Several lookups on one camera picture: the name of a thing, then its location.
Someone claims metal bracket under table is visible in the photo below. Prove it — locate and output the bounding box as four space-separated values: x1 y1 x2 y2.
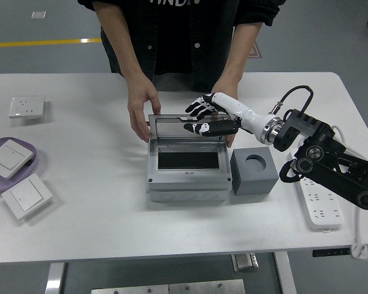
231 252 260 273

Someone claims white wall switch panel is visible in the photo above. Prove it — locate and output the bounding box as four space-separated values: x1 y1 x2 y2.
1 173 54 220
0 139 34 179

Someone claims grey cube with round hole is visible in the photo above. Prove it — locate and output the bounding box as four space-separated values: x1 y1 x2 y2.
229 146 279 197

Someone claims person's left hand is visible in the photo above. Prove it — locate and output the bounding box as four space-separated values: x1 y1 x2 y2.
210 77 242 148

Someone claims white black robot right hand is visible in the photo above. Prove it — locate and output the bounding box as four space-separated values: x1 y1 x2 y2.
183 92 272 142

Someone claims grey electrical box clear lid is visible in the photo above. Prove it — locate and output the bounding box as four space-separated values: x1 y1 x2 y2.
145 113 233 203

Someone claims person's torso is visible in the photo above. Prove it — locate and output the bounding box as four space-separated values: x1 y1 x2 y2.
77 0 280 92

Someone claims metal base plate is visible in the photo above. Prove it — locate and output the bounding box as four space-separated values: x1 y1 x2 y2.
91 284 170 294
168 279 246 294

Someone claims black table control panel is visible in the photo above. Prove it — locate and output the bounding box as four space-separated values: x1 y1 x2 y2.
312 247 352 257

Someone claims white power cable with plug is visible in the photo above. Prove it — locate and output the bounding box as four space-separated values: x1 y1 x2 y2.
331 124 368 260

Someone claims silver table leg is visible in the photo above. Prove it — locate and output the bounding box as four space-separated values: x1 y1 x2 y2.
274 251 297 294

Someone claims white wall socket panel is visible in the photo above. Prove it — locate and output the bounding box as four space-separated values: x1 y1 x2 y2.
8 97 46 119

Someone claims white power strip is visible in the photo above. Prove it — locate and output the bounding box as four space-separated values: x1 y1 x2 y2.
286 149 346 231

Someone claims person's right hand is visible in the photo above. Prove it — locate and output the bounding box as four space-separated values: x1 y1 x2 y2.
127 75 162 143

